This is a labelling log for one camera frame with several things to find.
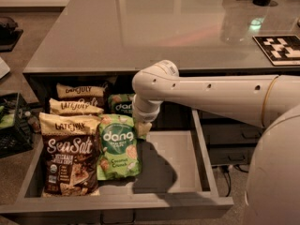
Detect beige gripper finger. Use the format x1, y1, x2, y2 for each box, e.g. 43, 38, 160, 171
135, 122, 152, 139

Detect green dang chip bag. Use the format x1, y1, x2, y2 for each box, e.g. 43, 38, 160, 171
108, 94, 134, 116
97, 114, 142, 181

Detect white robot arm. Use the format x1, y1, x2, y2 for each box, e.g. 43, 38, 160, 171
132, 60, 300, 225

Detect rear Late July tortilla bag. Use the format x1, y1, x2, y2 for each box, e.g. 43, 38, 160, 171
56, 82, 110, 108

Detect late july tortilla bag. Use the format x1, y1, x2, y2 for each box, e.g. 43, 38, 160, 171
49, 98, 104, 115
56, 82, 110, 108
39, 112, 100, 196

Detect open grey top drawer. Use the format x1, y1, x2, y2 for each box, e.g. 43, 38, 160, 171
0, 102, 233, 225

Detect front Late July tortilla bag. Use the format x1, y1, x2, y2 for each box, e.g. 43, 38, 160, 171
39, 112, 100, 196

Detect middle Late July tortilla bag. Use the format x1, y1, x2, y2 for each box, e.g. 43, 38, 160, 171
49, 98, 104, 115

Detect grey counter cabinet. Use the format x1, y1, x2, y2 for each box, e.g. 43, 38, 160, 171
23, 0, 300, 102

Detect closed grey side drawers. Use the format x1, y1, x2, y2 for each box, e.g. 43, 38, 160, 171
198, 112, 264, 165

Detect black plastic crate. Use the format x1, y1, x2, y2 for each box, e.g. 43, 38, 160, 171
0, 93, 33, 158

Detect dark object on mat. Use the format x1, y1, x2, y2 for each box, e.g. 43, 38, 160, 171
0, 17, 23, 53

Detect black white fiducial marker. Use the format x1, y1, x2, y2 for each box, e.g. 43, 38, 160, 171
253, 35, 300, 67

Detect black floor cable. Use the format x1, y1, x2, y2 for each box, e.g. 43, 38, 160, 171
218, 163, 249, 198

